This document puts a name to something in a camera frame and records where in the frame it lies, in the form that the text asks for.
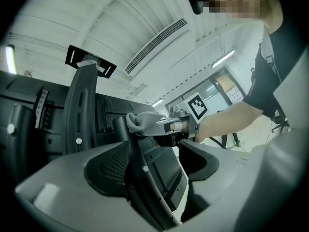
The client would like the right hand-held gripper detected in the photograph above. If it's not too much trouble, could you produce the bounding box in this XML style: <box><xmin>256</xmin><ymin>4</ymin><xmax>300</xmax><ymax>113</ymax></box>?
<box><xmin>134</xmin><ymin>93</ymin><xmax>209</xmax><ymax>142</ymax></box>

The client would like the person's head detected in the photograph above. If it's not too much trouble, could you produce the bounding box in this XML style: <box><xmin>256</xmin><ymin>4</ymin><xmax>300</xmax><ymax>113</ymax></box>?
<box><xmin>209</xmin><ymin>0</ymin><xmax>284</xmax><ymax>33</ymax></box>

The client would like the black office chair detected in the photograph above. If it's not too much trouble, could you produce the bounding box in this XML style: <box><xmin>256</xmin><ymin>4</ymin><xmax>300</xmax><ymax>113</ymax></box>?
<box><xmin>271</xmin><ymin>100</ymin><xmax>290</xmax><ymax>134</ymax></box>

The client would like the person's right forearm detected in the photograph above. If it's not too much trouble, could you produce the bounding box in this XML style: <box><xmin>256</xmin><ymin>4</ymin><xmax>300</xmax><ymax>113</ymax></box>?
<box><xmin>195</xmin><ymin>102</ymin><xmax>264</xmax><ymax>144</ymax></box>

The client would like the rectangular ceiling light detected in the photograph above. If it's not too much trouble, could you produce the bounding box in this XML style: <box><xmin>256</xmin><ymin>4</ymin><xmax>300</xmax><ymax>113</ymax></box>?
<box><xmin>5</xmin><ymin>44</ymin><xmax>17</xmax><ymax>74</ymax></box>

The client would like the large black television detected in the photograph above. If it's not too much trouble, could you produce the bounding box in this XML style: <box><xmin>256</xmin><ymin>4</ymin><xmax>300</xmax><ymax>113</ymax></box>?
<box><xmin>0</xmin><ymin>69</ymin><xmax>194</xmax><ymax>212</ymax></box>

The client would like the person's right hand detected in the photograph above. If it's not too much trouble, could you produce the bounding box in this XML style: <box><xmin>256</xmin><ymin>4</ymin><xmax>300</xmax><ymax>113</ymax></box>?
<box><xmin>169</xmin><ymin>121</ymin><xmax>191</xmax><ymax>133</ymax></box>

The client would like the black head-mounted camera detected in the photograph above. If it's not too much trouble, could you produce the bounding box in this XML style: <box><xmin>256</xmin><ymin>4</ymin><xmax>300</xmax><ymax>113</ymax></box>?
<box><xmin>192</xmin><ymin>0</ymin><xmax>211</xmax><ymax>15</ymax></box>

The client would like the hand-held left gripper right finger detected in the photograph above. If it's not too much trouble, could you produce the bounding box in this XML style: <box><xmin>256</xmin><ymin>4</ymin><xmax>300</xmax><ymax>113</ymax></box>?
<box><xmin>180</xmin><ymin>140</ymin><xmax>268</xmax><ymax>232</ymax></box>

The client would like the person's black shirt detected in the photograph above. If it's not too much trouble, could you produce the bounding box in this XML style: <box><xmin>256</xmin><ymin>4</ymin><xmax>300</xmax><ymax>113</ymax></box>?
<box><xmin>241</xmin><ymin>20</ymin><xmax>309</xmax><ymax>120</ymax></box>

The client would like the ceiling air vent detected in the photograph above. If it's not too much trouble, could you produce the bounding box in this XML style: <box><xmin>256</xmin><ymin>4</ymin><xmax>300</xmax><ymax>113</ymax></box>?
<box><xmin>124</xmin><ymin>17</ymin><xmax>188</xmax><ymax>76</ymax></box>

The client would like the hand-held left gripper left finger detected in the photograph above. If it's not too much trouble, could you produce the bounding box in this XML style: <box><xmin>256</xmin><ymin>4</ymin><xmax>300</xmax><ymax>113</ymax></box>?
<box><xmin>14</xmin><ymin>141</ymin><xmax>169</xmax><ymax>232</ymax></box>

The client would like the black TV stand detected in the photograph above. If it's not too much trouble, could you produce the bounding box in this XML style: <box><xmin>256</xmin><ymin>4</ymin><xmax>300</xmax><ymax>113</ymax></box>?
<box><xmin>7</xmin><ymin>44</ymin><xmax>184</xmax><ymax>231</ymax></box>

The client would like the grey cloth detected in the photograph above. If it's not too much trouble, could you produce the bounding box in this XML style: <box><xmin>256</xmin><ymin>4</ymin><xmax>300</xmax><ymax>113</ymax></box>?
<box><xmin>125</xmin><ymin>112</ymin><xmax>168</xmax><ymax>133</ymax></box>

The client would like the dark framed glass door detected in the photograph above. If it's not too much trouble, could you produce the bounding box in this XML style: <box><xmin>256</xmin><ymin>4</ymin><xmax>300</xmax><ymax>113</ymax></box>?
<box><xmin>165</xmin><ymin>66</ymin><xmax>247</xmax><ymax>120</ymax></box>

